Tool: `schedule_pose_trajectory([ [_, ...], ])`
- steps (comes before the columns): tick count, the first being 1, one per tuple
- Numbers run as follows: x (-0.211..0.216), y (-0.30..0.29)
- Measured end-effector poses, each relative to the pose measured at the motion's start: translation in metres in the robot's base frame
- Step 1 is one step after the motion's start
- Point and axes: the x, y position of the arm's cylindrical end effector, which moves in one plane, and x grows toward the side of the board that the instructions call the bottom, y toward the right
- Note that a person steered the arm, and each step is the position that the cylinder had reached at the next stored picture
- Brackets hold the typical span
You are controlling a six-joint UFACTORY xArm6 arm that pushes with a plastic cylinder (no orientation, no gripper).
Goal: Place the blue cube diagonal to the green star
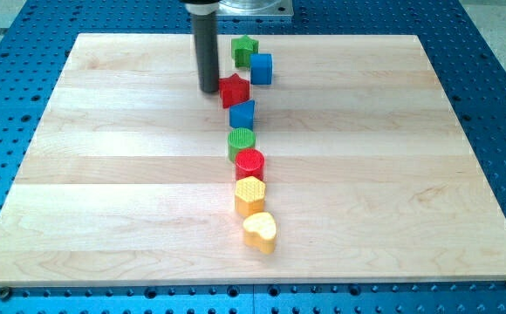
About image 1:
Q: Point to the red star block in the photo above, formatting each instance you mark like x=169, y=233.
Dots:
x=233, y=90

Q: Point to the blue cube block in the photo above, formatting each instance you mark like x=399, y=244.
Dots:
x=261, y=69

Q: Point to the green star block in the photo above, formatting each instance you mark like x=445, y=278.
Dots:
x=241, y=49

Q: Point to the red cylinder block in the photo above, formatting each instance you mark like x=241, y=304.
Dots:
x=249, y=162

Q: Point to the green cylinder block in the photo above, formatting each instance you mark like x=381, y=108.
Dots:
x=238, y=139

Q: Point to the yellow hexagon block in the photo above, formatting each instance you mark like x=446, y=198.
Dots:
x=249, y=196

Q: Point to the blue triangle block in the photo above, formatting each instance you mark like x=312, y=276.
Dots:
x=242, y=115

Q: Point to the yellow heart block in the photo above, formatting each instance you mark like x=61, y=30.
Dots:
x=260, y=231

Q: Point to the light wooden board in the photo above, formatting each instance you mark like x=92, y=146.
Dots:
x=369, y=175

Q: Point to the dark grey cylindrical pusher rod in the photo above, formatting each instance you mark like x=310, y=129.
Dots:
x=204, y=26

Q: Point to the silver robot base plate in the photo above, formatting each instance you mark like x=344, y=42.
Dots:
x=256, y=8

